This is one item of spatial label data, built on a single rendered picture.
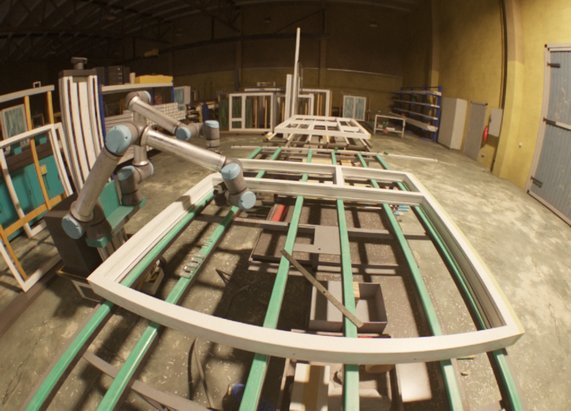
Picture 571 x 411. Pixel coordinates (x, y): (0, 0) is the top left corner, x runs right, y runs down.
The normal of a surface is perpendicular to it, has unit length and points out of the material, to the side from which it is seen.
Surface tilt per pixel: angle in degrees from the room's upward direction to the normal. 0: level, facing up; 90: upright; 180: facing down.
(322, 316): 0
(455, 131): 90
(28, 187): 90
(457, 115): 90
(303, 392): 0
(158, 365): 0
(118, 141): 85
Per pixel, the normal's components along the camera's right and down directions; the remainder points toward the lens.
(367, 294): -0.15, 0.41
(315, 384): 0.02, -0.91
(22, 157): 0.99, 0.08
